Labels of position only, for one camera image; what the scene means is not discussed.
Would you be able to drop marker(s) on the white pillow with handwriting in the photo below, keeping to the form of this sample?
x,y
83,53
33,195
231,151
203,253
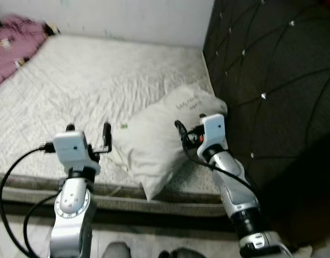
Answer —
x,y
154,140

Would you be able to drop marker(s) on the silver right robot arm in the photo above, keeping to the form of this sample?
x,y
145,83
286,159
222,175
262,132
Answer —
x,y
235,188

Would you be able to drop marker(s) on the small green item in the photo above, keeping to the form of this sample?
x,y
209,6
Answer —
x,y
123,126

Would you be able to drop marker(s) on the white patterned mattress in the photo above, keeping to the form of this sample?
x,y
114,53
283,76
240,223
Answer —
x,y
100,80

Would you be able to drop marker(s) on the pink printed blanket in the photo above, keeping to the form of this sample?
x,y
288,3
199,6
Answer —
x,y
12,48

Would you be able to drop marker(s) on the grey robot left leg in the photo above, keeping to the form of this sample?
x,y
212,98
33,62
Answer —
x,y
116,251

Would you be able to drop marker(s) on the grey robot leg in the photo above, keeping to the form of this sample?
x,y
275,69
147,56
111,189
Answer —
x,y
116,251
184,253

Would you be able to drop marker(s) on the black tufted headboard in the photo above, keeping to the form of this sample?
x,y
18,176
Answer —
x,y
272,64

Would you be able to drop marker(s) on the grey robot right leg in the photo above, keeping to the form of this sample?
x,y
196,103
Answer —
x,y
184,253

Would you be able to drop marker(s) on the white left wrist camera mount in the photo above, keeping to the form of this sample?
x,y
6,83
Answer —
x,y
71,145

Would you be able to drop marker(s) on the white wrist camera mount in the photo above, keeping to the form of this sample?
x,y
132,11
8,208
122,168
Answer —
x,y
213,129
71,145

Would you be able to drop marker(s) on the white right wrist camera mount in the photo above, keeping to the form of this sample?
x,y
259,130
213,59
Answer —
x,y
213,129

